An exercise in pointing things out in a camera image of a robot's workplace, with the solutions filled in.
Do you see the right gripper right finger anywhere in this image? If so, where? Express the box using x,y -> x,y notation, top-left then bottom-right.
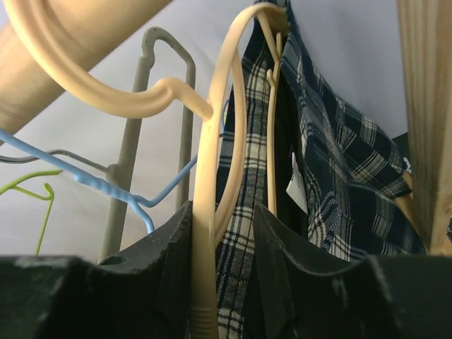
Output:
253,206 -> 451,339

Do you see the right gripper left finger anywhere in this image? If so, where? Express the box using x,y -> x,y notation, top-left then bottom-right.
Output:
1,202 -> 192,338

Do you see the navy plaid garment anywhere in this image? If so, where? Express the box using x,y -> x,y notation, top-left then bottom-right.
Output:
216,1 -> 424,338

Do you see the wooden hanger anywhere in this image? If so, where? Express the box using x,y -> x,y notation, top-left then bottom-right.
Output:
3,0 -> 421,339

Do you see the lime green hanger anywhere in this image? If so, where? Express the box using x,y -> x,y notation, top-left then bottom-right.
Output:
1,169 -> 63,256

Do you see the wooden clothes rack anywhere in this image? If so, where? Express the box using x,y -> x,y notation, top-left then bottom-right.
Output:
4,1 -> 451,255

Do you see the blue wire hanger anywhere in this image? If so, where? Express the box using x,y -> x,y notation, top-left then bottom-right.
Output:
1,130 -> 198,233

